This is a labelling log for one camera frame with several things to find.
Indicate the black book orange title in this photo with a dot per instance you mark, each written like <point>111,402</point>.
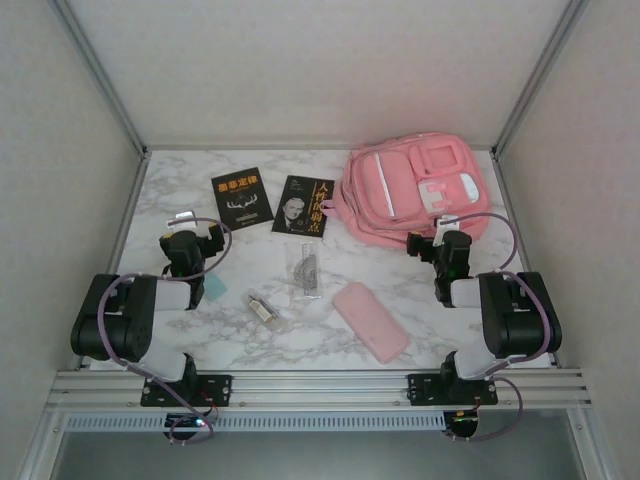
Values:
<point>242,200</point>

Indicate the light blue eraser pad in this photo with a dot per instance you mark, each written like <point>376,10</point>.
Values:
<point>217,290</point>

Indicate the pink student backpack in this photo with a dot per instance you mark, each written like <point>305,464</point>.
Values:
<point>380,190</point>

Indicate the pink pencil case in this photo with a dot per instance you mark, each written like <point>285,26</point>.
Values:
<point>370,322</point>

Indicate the black book with portrait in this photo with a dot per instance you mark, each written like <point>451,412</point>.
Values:
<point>300,210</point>

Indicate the ruler set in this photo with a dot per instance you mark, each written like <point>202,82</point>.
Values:
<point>304,272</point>

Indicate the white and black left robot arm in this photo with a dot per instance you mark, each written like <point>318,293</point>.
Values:
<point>170,295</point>

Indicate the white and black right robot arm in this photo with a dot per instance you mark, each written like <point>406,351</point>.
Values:
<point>520,325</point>

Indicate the left controller board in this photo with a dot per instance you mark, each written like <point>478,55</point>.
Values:
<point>182,422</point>

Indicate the controller board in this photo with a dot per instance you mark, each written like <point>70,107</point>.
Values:
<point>462,425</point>
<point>182,422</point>

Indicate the right controller board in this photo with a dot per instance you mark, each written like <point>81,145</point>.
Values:
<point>462,425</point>

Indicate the grey lower panel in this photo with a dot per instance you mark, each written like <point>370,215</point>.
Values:
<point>320,457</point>

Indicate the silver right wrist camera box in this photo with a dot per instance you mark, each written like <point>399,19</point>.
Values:
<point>445,222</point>

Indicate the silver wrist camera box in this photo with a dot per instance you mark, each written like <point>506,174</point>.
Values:
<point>445,222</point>
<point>181,216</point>

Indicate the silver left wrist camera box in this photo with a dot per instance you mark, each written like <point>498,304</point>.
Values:
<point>181,216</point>

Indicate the aluminium table side rail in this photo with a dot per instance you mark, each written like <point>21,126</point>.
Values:
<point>504,185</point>
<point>136,185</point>

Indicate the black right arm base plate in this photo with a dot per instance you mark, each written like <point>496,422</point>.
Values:
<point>425,390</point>

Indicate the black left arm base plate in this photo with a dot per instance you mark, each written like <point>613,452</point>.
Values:
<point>220,387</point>

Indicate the aluminium mounting rail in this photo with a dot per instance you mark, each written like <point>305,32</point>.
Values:
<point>320,390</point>

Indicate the aluminium frame post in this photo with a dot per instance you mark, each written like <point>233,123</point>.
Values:
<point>540,80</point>
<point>37,450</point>
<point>100,75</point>
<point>595,450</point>

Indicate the aluminium lower frame post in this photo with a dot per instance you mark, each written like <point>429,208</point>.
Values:
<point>37,450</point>
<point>595,450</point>

